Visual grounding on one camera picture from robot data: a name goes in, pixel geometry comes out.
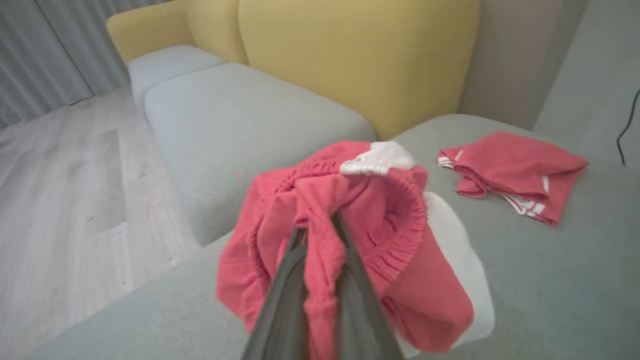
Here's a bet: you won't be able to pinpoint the medium yellow sofa back cushion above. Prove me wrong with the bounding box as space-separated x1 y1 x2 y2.
185 0 249 65

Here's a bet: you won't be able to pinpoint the small grey sofa seat cushion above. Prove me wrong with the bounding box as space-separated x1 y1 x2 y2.
127 45 227 107

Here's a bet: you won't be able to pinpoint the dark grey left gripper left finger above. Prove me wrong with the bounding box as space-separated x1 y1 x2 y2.
242 227 308 360

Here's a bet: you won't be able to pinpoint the yellow sofa armrest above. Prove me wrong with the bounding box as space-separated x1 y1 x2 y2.
106 0 196 66

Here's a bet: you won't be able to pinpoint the large yellow sofa back cushion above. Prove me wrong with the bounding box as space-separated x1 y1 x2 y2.
238 0 481 142

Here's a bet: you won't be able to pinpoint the grey pleated curtain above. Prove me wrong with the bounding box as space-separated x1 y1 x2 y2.
0 0 168 128

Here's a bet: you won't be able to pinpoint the large grey sofa seat cushion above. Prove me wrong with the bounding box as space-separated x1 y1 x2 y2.
144 62 377 246

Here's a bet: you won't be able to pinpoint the red shorts with white stripes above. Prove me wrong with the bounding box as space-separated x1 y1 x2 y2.
216 140 496 360

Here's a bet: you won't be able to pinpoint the grey sofa chaise cushion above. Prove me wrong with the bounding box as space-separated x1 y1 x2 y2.
25 114 640 360

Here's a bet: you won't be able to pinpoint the thin black hanging cable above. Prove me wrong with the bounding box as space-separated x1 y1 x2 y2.
616 90 640 167

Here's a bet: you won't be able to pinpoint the grey beige panel behind sofa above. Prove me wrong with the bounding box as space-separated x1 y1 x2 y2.
457 0 590 131

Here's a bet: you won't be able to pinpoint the red white basketball jersey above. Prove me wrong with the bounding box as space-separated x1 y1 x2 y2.
438 131 590 227

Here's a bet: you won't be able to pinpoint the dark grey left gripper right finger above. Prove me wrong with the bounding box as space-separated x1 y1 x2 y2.
330 212 403 360

